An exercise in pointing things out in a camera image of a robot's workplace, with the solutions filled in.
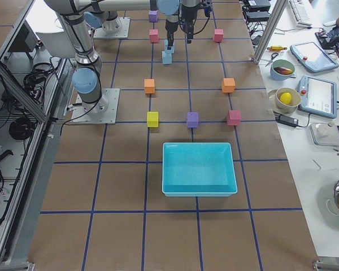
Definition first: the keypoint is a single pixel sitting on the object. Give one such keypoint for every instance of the purple foam block left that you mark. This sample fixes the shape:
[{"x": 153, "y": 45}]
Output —
[{"x": 153, "y": 16}]

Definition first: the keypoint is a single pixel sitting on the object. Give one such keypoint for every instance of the dark pink block right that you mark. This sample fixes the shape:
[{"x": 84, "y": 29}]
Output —
[{"x": 234, "y": 117}]

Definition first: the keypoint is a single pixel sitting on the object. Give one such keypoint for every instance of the purple foam block right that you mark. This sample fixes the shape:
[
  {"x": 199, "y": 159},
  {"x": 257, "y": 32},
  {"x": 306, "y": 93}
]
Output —
[{"x": 192, "y": 120}]

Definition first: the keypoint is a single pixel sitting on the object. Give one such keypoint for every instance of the yellow foam block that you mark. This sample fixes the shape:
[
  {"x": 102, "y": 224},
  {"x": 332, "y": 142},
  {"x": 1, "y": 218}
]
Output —
[{"x": 152, "y": 119}]

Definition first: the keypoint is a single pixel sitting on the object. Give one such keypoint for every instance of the teach pendant far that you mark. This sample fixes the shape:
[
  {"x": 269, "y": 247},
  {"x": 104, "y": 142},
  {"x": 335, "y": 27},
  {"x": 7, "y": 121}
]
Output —
[{"x": 313, "y": 57}]

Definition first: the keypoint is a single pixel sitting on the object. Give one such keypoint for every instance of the blue bowl with fruit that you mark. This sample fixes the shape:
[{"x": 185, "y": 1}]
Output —
[{"x": 281, "y": 69}]

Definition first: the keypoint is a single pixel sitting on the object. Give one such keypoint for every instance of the yellow lemon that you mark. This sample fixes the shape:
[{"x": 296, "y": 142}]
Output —
[{"x": 285, "y": 98}]

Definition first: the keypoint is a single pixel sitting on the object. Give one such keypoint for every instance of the dark pink block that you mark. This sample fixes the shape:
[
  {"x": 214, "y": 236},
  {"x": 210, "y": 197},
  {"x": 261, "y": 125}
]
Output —
[
  {"x": 154, "y": 35},
  {"x": 234, "y": 117}
]

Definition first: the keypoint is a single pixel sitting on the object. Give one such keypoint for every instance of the teal plastic tray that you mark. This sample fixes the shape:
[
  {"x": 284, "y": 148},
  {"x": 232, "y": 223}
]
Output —
[{"x": 198, "y": 169}]

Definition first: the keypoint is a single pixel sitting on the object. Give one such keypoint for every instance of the kitchen scale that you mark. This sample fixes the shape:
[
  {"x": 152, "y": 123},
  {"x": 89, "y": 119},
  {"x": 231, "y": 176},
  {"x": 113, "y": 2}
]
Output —
[{"x": 325, "y": 134}]

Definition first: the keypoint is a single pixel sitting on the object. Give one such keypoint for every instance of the orange foam block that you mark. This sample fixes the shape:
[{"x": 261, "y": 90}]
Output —
[
  {"x": 149, "y": 86},
  {"x": 228, "y": 85}
]

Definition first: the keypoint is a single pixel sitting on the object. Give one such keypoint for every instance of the teach pendant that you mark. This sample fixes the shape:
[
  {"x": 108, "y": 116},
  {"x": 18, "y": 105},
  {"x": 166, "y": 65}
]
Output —
[
  {"x": 318, "y": 96},
  {"x": 313, "y": 57}
]

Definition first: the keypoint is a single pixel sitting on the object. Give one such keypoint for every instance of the orange foam block far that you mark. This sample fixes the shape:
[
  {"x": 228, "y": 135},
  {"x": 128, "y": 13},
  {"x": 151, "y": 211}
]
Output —
[{"x": 149, "y": 86}]

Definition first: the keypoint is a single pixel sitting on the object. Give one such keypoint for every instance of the aluminium frame post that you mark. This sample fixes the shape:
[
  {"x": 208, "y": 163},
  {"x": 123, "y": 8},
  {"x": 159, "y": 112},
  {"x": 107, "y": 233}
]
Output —
[{"x": 269, "y": 29}]

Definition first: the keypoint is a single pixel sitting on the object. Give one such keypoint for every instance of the dark pink block left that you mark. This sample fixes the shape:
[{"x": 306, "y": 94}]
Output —
[{"x": 154, "y": 35}]

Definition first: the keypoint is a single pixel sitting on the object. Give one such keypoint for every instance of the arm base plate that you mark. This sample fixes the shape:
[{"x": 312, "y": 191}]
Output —
[
  {"x": 104, "y": 112},
  {"x": 113, "y": 29}
]

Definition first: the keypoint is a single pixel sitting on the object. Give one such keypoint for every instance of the purple foam block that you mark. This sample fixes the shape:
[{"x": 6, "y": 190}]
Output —
[
  {"x": 153, "y": 16},
  {"x": 192, "y": 120}
]

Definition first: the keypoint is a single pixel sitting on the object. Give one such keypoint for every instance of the beige bowl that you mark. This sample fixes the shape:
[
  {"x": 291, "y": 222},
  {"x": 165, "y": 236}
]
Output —
[{"x": 282, "y": 108}]

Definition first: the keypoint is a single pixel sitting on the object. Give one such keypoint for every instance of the teach pendant near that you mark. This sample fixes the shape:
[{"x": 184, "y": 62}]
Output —
[{"x": 318, "y": 96}]

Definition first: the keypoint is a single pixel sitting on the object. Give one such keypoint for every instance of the orange foam block near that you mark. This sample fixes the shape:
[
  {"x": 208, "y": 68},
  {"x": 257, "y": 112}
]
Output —
[{"x": 228, "y": 85}]

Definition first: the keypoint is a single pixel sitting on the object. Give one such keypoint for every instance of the light blue foam block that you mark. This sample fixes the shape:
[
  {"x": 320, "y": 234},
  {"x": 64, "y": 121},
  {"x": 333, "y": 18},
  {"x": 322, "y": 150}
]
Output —
[{"x": 166, "y": 58}]

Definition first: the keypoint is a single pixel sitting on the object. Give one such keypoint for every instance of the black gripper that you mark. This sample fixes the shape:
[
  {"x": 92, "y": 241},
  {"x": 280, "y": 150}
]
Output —
[
  {"x": 169, "y": 26},
  {"x": 189, "y": 14}
]

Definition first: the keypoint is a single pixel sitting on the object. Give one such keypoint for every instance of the white keyboard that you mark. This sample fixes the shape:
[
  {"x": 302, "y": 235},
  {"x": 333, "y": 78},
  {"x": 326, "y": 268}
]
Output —
[{"x": 299, "y": 13}]

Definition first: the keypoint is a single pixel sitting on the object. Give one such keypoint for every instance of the black power adapter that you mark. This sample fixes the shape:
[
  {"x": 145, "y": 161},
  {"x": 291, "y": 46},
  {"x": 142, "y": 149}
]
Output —
[{"x": 287, "y": 120}]

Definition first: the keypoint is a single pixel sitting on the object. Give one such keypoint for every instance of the brass cylinder tool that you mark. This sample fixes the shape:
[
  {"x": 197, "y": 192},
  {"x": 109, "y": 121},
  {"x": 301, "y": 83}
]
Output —
[{"x": 276, "y": 48}]

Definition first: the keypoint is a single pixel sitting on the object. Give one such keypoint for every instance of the black handled scissors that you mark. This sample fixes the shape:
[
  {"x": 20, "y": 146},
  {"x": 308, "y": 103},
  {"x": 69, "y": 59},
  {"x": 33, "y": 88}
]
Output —
[{"x": 273, "y": 56}]

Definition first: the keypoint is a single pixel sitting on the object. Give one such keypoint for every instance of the pink foam block far left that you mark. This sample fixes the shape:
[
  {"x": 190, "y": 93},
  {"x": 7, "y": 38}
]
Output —
[{"x": 218, "y": 35}]

